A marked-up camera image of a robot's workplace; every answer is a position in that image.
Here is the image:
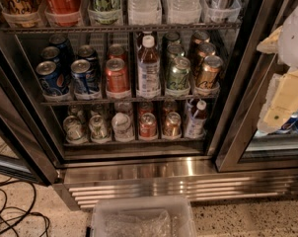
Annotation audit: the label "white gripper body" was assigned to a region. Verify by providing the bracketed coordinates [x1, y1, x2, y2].
[257, 68, 298, 133]

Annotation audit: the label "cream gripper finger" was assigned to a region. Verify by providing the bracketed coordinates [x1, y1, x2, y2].
[257, 27, 282, 54]

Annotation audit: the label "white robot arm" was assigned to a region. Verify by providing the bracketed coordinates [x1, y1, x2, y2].
[257, 6, 298, 133]

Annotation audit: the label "blue Pepsi can right fridge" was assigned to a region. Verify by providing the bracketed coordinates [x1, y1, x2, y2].
[277, 111, 298, 134]

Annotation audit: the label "clear water bottle right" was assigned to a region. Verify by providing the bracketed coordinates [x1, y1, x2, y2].
[166, 0, 201, 25]

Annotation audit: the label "clear water bottle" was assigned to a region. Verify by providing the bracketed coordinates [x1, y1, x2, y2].
[112, 113, 135, 142]
[127, 0, 161, 25]
[166, 0, 201, 25]

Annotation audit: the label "bottom tea bottle white cap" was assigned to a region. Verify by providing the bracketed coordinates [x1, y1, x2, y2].
[185, 99, 207, 138]

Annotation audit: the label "clear water bottle left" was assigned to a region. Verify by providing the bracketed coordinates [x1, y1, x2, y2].
[127, 0, 161, 25]

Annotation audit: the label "bottom clear water bottle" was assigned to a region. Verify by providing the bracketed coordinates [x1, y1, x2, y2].
[112, 113, 135, 142]

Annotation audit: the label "stainless steel display fridge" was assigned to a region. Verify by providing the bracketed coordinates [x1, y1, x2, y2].
[0, 0, 298, 210]

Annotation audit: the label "green LaCroix can top shelf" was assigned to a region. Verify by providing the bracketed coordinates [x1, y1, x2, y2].
[90, 0, 121, 25]

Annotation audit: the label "yellow LaCroix can top shelf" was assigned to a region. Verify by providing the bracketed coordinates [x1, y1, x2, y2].
[0, 0, 41, 28]

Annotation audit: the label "open fridge glass door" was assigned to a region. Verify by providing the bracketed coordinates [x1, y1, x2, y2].
[0, 33, 59, 186]

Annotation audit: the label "middle gold LaCroix can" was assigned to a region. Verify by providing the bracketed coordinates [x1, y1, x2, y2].
[192, 42, 216, 76]

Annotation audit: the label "gold lacroix can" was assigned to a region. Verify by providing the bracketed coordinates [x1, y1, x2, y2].
[188, 31, 210, 54]
[192, 42, 216, 76]
[195, 55, 223, 93]

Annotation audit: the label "rear gold LaCroix can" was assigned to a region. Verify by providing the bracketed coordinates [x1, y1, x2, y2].
[188, 31, 210, 54]

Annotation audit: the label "front gold LaCroix can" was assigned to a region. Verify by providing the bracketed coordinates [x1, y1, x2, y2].
[195, 55, 223, 93]

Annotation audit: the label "middle green LaCroix can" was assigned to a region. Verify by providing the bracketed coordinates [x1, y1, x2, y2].
[167, 43, 185, 65]

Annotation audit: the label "rear green LaCroix can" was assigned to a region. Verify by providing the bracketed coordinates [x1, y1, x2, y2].
[162, 32, 182, 48]

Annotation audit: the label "front green LaCroix can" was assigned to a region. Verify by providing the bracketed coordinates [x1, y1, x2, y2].
[166, 56, 190, 96]

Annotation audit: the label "bottom front bronze can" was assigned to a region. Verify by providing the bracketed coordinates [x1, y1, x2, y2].
[163, 112, 182, 139]

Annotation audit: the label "bottom front red can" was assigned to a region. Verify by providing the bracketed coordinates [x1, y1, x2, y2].
[139, 113, 157, 139]

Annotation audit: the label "rear orange soda can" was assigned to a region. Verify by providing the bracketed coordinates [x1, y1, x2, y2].
[108, 43, 127, 61]

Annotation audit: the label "orange soda can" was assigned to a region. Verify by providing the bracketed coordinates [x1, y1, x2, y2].
[108, 43, 127, 61]
[105, 58, 131, 99]

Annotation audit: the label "front orange soda can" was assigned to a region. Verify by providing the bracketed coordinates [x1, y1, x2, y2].
[105, 58, 131, 99]

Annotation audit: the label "rear blue Pepsi can right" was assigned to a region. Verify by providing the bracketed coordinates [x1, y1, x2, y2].
[77, 44, 101, 73]

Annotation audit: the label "blue pepsi can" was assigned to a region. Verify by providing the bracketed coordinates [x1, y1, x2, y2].
[71, 59, 101, 100]
[49, 34, 75, 64]
[40, 46, 62, 66]
[77, 44, 101, 73]
[36, 61, 70, 102]

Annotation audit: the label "front blue Pepsi can right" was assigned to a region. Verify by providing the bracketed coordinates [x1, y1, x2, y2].
[71, 59, 101, 100]

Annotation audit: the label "clear plastic bin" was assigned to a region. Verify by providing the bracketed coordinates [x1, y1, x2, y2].
[90, 196, 197, 237]

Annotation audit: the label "rear blue Pepsi can left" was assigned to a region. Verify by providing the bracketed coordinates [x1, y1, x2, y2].
[49, 34, 75, 64]

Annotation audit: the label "red Coca-Cola can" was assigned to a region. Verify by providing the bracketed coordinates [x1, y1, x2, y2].
[46, 0, 81, 27]

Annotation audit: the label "bottom front silver can left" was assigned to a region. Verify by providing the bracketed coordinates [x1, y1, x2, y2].
[63, 116, 88, 144]

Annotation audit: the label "front blue Pepsi can left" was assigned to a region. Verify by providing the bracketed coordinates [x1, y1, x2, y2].
[36, 61, 70, 102]

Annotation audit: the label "middle blue Pepsi can left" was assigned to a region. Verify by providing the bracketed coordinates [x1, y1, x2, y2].
[40, 46, 62, 66]

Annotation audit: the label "black floor cables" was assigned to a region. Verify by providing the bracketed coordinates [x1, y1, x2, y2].
[0, 172, 51, 237]

